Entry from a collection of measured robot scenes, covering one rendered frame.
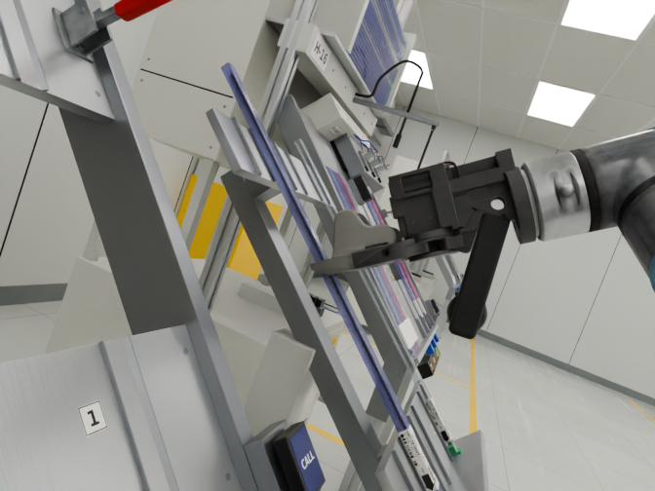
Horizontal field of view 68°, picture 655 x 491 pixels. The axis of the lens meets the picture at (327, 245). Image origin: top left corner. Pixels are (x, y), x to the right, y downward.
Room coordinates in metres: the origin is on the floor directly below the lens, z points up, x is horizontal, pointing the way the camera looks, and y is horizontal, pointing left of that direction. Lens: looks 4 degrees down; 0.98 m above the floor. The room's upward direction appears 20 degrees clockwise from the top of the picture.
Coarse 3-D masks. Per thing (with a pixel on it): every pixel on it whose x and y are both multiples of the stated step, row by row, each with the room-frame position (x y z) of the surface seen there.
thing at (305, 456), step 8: (296, 432) 0.36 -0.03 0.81; (304, 432) 0.37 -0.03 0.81; (296, 440) 0.36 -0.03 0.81; (304, 440) 0.37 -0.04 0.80; (296, 448) 0.35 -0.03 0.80; (304, 448) 0.36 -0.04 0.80; (312, 448) 0.37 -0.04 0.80; (296, 456) 0.35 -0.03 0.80; (304, 456) 0.36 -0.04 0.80; (312, 456) 0.37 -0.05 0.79; (304, 464) 0.35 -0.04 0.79; (312, 464) 0.36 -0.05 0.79; (304, 472) 0.35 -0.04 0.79; (312, 472) 0.36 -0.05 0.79; (320, 472) 0.37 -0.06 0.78; (304, 480) 0.34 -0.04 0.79; (312, 480) 0.35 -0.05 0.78; (320, 480) 0.36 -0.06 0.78; (312, 488) 0.35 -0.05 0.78
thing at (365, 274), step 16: (304, 144) 0.76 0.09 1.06; (304, 160) 0.74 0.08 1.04; (320, 176) 0.74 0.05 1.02; (320, 192) 0.73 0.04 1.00; (336, 208) 0.73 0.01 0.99; (368, 272) 0.71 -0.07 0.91; (368, 288) 0.70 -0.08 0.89; (384, 304) 0.70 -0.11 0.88; (384, 320) 0.69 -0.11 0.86; (400, 336) 0.68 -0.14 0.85; (400, 352) 0.68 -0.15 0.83; (416, 368) 0.68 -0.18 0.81; (416, 384) 0.67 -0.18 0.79; (448, 448) 0.65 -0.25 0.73
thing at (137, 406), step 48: (144, 336) 0.32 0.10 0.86; (0, 384) 0.22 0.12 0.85; (48, 384) 0.24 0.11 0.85; (96, 384) 0.27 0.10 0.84; (144, 384) 0.30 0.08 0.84; (192, 384) 0.34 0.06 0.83; (0, 432) 0.21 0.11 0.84; (48, 432) 0.23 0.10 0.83; (96, 432) 0.25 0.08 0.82; (144, 432) 0.28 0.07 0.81; (192, 432) 0.32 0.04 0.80; (0, 480) 0.20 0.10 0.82; (48, 480) 0.22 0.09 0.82; (96, 480) 0.24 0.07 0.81; (144, 480) 0.26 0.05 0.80; (192, 480) 0.30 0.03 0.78
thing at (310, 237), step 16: (224, 64) 0.54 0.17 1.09; (240, 80) 0.55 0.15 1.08; (240, 96) 0.53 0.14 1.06; (256, 128) 0.52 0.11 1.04; (272, 160) 0.52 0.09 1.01; (288, 176) 0.52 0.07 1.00; (288, 192) 0.51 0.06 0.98; (304, 224) 0.50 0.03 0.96; (304, 240) 0.50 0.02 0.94; (320, 256) 0.49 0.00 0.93; (336, 288) 0.48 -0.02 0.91; (336, 304) 0.48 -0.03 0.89; (352, 320) 0.48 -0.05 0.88; (352, 336) 0.48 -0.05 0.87; (368, 352) 0.47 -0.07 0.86; (368, 368) 0.47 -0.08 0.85; (384, 384) 0.46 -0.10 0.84; (384, 400) 0.46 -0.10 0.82; (400, 416) 0.46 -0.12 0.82; (400, 432) 0.45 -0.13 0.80
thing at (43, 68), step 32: (0, 0) 0.34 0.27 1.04; (32, 0) 0.37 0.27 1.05; (64, 0) 0.41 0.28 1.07; (0, 32) 0.32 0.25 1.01; (32, 32) 0.35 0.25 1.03; (0, 64) 0.31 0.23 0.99; (32, 64) 0.34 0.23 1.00; (64, 64) 0.37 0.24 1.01; (32, 96) 0.34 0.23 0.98; (64, 96) 0.35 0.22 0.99; (96, 96) 0.39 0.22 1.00
